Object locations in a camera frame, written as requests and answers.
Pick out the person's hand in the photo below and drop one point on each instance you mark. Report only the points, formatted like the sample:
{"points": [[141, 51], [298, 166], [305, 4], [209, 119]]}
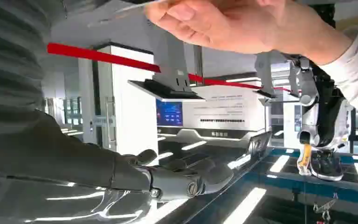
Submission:
{"points": [[234, 21]]}

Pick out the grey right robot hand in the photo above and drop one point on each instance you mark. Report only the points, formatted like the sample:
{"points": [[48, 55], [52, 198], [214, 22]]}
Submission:
{"points": [[74, 164]]}

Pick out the white pillar cabinet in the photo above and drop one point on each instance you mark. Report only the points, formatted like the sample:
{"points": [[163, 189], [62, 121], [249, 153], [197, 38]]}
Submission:
{"points": [[129, 117]]}

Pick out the white printed sign board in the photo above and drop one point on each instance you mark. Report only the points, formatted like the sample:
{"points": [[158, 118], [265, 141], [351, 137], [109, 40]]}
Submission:
{"points": [[225, 108]]}

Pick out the blue display screen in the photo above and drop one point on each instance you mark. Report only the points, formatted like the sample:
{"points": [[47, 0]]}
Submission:
{"points": [[169, 112]]}

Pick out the red ceiling stripe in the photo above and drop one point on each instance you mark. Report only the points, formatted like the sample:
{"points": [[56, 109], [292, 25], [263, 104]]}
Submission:
{"points": [[105, 57]]}

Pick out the ribbed grey right arm sleeve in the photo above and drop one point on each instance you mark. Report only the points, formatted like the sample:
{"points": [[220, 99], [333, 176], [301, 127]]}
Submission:
{"points": [[9, 61]]}

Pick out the silver black humanoid robot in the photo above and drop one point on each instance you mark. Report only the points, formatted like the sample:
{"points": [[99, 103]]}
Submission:
{"points": [[324, 123]]}

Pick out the small grey hanging bracket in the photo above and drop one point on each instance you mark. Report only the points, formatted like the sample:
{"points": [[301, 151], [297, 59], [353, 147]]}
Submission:
{"points": [[266, 77]]}

